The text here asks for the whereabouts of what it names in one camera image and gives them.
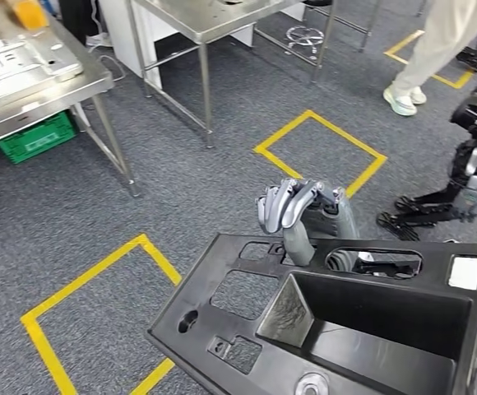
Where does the stainless steel table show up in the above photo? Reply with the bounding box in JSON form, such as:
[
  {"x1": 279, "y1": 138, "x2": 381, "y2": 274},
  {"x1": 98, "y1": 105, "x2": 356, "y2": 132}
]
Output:
[{"x1": 125, "y1": 0, "x2": 383, "y2": 149}]

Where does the black plastic panel part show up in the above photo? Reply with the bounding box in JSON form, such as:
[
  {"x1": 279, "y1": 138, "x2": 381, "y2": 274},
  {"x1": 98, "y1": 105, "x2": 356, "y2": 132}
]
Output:
[{"x1": 146, "y1": 233, "x2": 477, "y2": 395}]

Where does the green plastic crate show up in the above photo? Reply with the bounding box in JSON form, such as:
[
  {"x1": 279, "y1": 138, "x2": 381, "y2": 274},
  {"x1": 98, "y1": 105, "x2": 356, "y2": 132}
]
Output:
[{"x1": 0, "y1": 110, "x2": 78, "y2": 165}]

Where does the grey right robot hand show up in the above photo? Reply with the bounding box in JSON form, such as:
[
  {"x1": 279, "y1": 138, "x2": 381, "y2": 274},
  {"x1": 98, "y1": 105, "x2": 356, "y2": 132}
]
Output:
[{"x1": 255, "y1": 178, "x2": 361, "y2": 268}]

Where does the grey stool base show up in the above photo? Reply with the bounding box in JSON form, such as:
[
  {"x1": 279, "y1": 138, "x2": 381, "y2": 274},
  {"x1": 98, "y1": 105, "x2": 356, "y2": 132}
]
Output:
[{"x1": 286, "y1": 24, "x2": 325, "y2": 49}]

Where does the stamped metal sheet panel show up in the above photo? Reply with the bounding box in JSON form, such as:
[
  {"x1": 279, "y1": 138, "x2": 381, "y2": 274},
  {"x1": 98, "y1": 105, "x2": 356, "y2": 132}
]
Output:
[{"x1": 0, "y1": 33, "x2": 85, "y2": 110}]

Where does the yellow floor tape square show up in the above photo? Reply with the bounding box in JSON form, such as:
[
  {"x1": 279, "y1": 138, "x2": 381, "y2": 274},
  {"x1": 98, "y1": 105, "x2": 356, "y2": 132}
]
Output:
[
  {"x1": 384, "y1": 28, "x2": 477, "y2": 91},
  {"x1": 20, "y1": 233, "x2": 183, "y2": 395},
  {"x1": 254, "y1": 109, "x2": 388, "y2": 199}
]

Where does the stainless steel workbench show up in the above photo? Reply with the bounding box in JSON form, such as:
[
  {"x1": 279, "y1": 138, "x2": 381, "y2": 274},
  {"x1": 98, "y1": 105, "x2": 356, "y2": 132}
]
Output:
[{"x1": 0, "y1": 11, "x2": 143, "y2": 198}]

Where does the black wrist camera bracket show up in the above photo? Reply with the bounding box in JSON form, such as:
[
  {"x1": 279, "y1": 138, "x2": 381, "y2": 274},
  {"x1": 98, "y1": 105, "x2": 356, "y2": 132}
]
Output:
[{"x1": 353, "y1": 256, "x2": 423, "y2": 280}]

